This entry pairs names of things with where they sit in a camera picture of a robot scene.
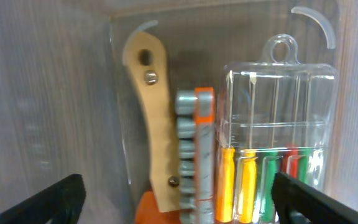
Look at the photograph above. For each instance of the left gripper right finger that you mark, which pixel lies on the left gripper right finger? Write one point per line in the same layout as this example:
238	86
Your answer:
297	202

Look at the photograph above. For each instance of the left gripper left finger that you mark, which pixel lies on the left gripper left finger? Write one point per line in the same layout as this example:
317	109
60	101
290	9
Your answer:
61	202

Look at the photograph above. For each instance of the orange perforated bar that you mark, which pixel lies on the orange perforated bar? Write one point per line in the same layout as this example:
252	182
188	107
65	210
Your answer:
195	130

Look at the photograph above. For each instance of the clear case of screwdrivers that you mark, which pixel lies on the clear case of screwdrivers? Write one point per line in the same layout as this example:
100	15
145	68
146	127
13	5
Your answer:
274	115

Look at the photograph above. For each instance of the clear plastic container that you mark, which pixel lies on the clear plastic container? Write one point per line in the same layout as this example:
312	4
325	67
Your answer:
68	105

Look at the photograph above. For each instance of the orange scraper with wooden handle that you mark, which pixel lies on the orange scraper with wooden handle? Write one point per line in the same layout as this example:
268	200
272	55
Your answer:
145	58

